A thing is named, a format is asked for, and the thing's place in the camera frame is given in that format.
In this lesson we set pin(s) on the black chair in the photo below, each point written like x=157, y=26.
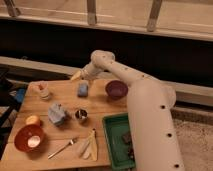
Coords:
x=11, y=98

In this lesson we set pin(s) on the dark grape bunch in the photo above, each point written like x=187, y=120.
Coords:
x=131, y=153

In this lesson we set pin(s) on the purple bowl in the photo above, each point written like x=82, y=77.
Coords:
x=116, y=89

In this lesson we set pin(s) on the brown chocolate bar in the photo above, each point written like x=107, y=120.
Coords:
x=127, y=138

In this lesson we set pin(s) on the green plastic tray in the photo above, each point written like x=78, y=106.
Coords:
x=115, y=126

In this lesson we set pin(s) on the metal spoon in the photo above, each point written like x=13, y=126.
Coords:
x=70, y=143

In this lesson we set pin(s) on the crumpled blue-grey cloth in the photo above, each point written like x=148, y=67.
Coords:
x=56, y=114

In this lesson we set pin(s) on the yellow apple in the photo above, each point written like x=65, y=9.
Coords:
x=33, y=120

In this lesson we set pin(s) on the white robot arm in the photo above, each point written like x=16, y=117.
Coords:
x=149, y=103

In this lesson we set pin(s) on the blue sponge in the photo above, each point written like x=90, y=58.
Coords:
x=82, y=90

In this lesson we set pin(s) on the red bowl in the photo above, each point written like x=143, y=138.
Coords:
x=29, y=138

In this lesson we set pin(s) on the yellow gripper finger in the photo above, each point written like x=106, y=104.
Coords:
x=77, y=75

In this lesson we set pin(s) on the small metal cup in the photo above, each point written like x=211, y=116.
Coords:
x=81, y=115

